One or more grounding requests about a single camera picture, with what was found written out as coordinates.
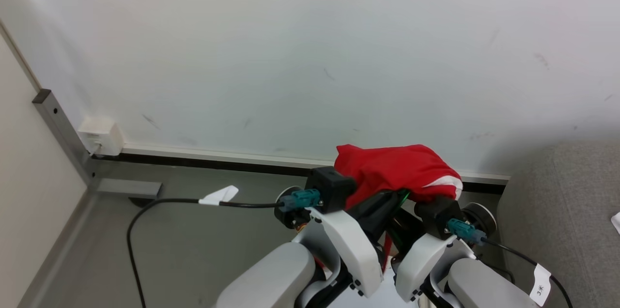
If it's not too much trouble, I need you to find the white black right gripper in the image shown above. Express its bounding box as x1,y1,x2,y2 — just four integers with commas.
387,209,478,301

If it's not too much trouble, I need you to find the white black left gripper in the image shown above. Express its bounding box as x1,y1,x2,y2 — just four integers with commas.
310,191,406,297

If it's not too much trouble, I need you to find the red and white garment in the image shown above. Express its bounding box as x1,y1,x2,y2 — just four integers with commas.
334,144,463,272

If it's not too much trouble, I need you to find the grey fabric sofa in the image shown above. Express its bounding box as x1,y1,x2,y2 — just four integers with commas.
496,141,620,308

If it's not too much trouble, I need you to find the white baseboard strip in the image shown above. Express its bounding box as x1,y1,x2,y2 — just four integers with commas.
121,142,512,185

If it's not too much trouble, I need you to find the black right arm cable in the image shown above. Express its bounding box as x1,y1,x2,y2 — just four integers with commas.
447,218,575,308

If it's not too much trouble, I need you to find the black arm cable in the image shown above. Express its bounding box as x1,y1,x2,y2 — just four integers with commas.
126,189,321,308
447,218,575,308

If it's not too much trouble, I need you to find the white paper cable tag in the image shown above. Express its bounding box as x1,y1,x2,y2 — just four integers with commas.
199,185,239,206
529,263,552,307

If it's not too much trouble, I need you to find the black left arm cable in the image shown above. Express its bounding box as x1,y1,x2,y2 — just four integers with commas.
126,189,321,308

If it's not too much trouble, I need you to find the white wall socket box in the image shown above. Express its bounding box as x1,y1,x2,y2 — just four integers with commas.
77,117,125,157

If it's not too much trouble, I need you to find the grey metal partition frame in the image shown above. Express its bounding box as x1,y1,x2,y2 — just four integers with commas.
32,89,163,200

